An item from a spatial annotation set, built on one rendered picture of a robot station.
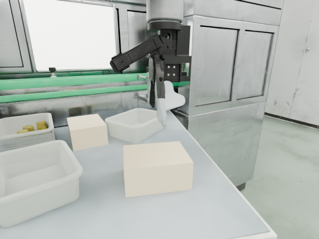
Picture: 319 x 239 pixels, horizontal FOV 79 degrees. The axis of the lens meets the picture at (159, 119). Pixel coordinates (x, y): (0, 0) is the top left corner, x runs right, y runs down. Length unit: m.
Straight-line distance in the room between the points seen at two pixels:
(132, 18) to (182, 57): 0.89
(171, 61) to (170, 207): 0.31
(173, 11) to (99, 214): 0.43
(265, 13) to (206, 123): 0.73
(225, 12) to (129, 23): 0.53
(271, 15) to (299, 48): 2.31
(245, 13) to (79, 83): 0.95
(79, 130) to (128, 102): 0.40
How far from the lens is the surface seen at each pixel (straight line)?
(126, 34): 1.24
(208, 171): 0.58
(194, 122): 1.09
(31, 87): 0.97
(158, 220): 0.43
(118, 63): 0.40
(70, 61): 1.13
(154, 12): 0.42
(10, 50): 1.13
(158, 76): 0.38
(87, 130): 0.71
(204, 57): 1.07
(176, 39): 0.44
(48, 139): 0.71
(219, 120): 1.23
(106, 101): 0.99
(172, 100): 0.39
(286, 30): 3.87
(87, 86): 0.98
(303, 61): 3.71
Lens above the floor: 1.06
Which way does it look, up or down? 18 degrees down
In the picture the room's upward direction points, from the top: straight up
